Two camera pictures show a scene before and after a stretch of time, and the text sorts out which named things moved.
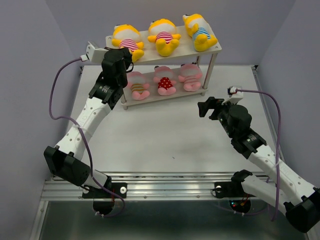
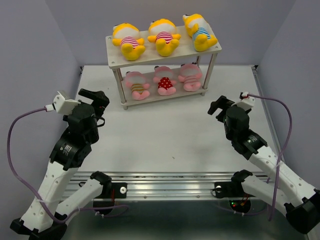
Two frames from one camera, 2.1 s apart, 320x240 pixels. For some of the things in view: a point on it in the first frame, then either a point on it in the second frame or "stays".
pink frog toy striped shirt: x=191 y=74 stays
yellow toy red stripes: x=163 y=32 stays
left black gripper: x=127 y=56 → x=101 y=100
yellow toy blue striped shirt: x=197 y=27 stays
